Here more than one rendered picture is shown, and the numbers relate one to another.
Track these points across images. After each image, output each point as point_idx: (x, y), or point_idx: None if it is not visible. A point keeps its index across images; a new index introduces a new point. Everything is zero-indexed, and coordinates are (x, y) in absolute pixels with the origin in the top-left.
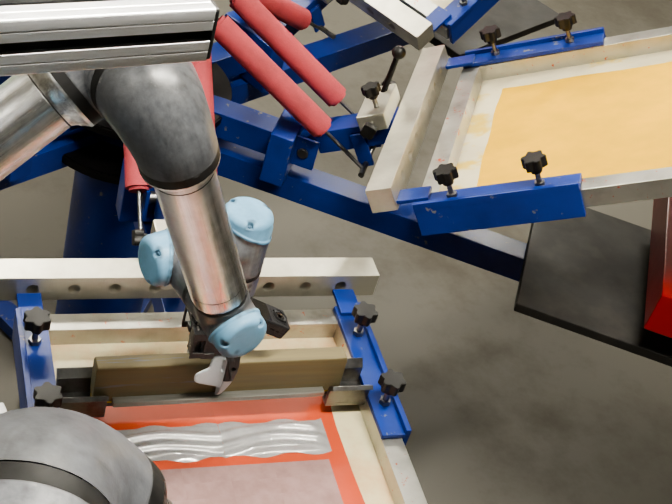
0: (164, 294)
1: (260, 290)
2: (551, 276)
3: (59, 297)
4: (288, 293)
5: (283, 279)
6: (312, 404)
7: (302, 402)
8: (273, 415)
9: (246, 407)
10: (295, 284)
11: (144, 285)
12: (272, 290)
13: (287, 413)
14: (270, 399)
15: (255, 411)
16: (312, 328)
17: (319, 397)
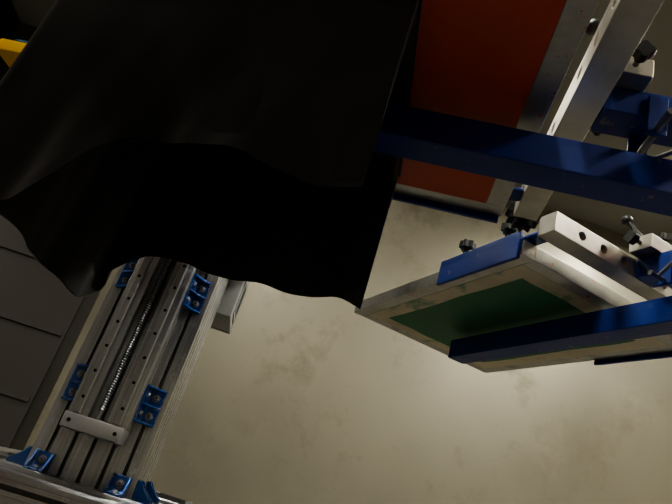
0: (555, 127)
1: (592, 50)
2: None
3: (527, 185)
4: (605, 25)
5: (603, 17)
6: (437, 21)
7: (439, 31)
8: (418, 57)
9: (428, 79)
10: (609, 9)
11: (550, 131)
12: (597, 39)
13: (421, 45)
14: (441, 60)
15: (423, 72)
16: None
17: (449, 13)
